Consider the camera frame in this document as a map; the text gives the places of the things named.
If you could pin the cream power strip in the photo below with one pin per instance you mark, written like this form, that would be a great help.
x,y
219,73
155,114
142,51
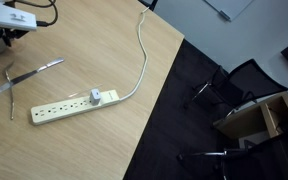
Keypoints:
x,y
60,108

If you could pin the white plug adapter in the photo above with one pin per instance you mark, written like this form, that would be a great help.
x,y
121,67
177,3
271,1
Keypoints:
x,y
95,97

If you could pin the grey whiteboard eraser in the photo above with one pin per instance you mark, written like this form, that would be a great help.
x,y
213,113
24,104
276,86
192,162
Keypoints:
x,y
225,15

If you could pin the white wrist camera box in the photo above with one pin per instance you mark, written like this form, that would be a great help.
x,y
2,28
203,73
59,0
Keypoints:
x,y
4,16

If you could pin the wall whiteboard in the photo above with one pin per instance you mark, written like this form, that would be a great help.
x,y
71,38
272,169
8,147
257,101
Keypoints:
x,y
230,5

